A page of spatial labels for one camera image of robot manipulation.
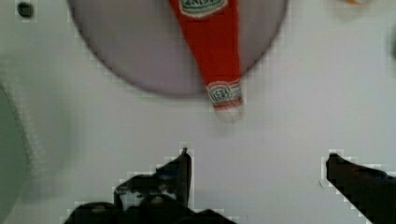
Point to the purple round plate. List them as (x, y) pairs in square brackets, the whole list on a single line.
[(140, 41)]

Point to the orange slice toy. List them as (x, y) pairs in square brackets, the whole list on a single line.
[(357, 2)]

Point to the red ketchup sachet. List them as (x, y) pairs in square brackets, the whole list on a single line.
[(211, 30)]

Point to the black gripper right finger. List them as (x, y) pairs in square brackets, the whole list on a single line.
[(371, 191)]

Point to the green perforated colander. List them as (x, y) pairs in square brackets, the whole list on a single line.
[(13, 157)]

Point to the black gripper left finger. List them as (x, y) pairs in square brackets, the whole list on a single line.
[(159, 198)]

